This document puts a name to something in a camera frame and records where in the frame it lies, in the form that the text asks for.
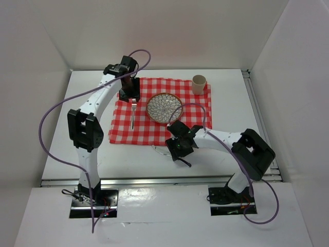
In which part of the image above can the floral patterned ceramic plate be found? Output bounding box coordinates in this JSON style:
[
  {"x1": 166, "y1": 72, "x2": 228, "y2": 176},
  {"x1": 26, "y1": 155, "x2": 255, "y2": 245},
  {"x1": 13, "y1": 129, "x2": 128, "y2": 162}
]
[{"x1": 146, "y1": 93, "x2": 183, "y2": 124}]

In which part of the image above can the beige paper cup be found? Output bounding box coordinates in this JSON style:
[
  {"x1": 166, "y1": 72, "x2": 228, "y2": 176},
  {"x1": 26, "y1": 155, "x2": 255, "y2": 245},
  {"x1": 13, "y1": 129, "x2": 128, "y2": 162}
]
[{"x1": 192, "y1": 75, "x2": 207, "y2": 95}]

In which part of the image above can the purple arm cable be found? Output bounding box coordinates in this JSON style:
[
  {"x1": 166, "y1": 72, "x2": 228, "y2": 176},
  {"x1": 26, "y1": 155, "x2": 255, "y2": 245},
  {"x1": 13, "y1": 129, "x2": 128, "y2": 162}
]
[
  {"x1": 168, "y1": 103, "x2": 280, "y2": 225},
  {"x1": 38, "y1": 49, "x2": 152, "y2": 234}
]

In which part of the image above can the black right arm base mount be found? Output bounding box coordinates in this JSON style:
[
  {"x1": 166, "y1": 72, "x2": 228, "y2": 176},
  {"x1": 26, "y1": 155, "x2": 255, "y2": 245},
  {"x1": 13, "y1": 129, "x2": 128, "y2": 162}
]
[{"x1": 206, "y1": 186, "x2": 257, "y2": 216}]

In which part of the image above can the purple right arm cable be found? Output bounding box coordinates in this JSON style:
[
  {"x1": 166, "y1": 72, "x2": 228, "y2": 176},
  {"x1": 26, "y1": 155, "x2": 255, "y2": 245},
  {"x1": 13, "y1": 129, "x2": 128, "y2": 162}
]
[{"x1": 168, "y1": 103, "x2": 280, "y2": 225}]

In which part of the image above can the silver table knife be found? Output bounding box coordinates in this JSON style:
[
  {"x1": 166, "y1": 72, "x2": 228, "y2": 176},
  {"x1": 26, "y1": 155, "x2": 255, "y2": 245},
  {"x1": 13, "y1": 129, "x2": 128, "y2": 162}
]
[{"x1": 151, "y1": 145, "x2": 192, "y2": 168}]

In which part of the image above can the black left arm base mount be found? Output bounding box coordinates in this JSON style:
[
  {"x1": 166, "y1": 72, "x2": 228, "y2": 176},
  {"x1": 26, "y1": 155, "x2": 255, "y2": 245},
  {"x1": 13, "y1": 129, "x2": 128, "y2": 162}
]
[{"x1": 61, "y1": 189, "x2": 119, "y2": 219}]

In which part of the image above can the silver fork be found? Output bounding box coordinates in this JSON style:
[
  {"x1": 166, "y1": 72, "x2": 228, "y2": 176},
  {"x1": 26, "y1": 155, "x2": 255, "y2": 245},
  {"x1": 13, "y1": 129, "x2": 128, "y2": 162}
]
[{"x1": 131, "y1": 98, "x2": 137, "y2": 130}]

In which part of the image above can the red white checkered cloth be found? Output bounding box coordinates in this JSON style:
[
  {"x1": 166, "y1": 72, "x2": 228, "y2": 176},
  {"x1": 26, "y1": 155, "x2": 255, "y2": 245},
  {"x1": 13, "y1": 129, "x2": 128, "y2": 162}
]
[{"x1": 108, "y1": 78, "x2": 212, "y2": 146}]

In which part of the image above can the aluminium frame rail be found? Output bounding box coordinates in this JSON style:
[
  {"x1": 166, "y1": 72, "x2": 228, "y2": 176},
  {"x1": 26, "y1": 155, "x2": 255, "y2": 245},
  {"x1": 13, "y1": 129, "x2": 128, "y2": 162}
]
[{"x1": 42, "y1": 69, "x2": 268, "y2": 186}]

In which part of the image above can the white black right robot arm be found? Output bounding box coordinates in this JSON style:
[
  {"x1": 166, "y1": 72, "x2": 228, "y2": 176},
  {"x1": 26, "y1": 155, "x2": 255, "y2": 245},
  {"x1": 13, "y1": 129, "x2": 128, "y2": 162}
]
[{"x1": 166, "y1": 120, "x2": 276, "y2": 202}]

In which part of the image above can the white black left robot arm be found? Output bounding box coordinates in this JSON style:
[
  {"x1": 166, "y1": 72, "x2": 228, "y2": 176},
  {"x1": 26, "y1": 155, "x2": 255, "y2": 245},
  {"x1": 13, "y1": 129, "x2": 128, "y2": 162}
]
[{"x1": 67, "y1": 56, "x2": 140, "y2": 205}]

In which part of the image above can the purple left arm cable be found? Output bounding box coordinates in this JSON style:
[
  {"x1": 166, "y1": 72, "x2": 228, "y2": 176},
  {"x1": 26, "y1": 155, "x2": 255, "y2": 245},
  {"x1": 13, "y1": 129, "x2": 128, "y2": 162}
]
[{"x1": 38, "y1": 49, "x2": 152, "y2": 234}]

